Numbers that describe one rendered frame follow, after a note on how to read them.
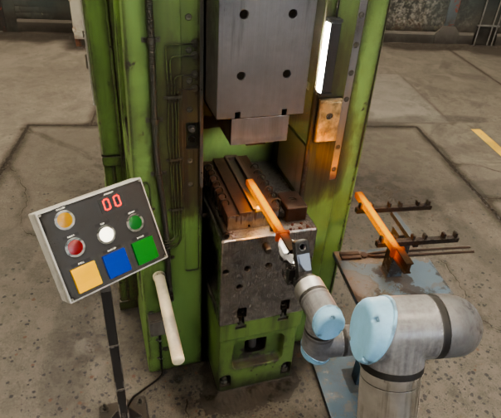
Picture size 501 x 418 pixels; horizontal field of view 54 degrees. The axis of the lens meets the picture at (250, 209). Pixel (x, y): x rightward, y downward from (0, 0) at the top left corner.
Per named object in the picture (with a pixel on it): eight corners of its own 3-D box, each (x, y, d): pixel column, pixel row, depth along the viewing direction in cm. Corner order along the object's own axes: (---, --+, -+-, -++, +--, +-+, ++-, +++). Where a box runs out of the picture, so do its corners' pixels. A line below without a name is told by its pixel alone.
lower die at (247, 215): (277, 224, 187) (279, 206, 183) (226, 230, 182) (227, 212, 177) (245, 170, 220) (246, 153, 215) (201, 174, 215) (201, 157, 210)
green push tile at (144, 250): (159, 256, 158) (152, 234, 157) (139, 266, 154) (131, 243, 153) (157, 256, 159) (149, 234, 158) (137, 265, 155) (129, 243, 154)
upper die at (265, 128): (286, 140, 167) (289, 114, 162) (230, 145, 162) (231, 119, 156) (250, 94, 200) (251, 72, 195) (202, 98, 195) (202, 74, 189)
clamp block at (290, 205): (306, 220, 191) (308, 206, 187) (285, 222, 188) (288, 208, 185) (294, 203, 200) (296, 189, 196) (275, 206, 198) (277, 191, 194)
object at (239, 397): (315, 408, 225) (316, 407, 225) (192, 440, 209) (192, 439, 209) (285, 342, 256) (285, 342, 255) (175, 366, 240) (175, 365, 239)
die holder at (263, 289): (304, 310, 212) (318, 228, 187) (219, 327, 201) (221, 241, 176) (263, 234, 256) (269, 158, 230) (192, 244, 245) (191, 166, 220)
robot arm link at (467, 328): (506, 286, 87) (372, 319, 151) (440, 289, 86) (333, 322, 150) (521, 354, 84) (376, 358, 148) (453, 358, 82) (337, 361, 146)
